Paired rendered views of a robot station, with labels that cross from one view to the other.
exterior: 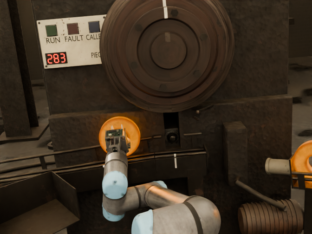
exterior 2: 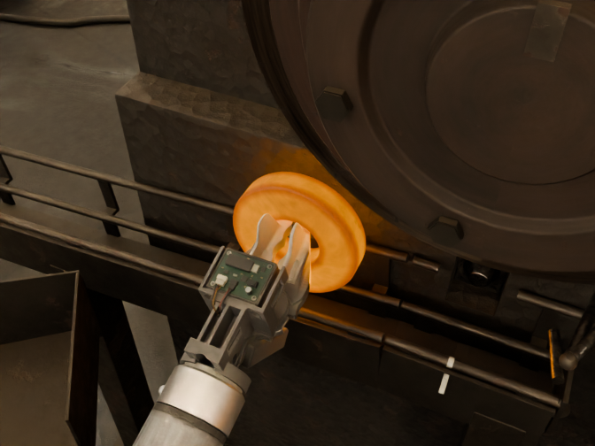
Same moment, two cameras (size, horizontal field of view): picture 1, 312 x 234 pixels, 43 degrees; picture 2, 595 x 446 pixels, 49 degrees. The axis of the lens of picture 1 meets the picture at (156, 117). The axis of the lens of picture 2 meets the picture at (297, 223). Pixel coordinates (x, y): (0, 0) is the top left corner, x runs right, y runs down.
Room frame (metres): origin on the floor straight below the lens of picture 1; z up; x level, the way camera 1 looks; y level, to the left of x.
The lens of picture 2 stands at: (0.95, -0.07, 1.33)
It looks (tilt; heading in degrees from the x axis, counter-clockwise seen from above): 45 degrees down; 25
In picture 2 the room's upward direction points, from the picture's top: straight up
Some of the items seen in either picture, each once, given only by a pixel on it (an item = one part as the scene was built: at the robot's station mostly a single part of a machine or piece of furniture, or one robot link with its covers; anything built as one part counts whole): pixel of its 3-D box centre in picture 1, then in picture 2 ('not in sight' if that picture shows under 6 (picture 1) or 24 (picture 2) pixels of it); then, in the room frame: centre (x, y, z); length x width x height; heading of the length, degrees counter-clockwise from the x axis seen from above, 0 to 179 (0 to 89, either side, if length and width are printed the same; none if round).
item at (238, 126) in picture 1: (234, 153); not in sight; (1.42, -0.29, 0.68); 0.11 x 0.08 x 0.24; 0
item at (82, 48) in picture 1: (75, 42); not in sight; (1.52, 0.28, 1.15); 0.26 x 0.02 x 0.18; 90
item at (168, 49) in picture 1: (168, 50); (533, 80); (1.31, -0.06, 1.11); 0.28 x 0.06 x 0.28; 90
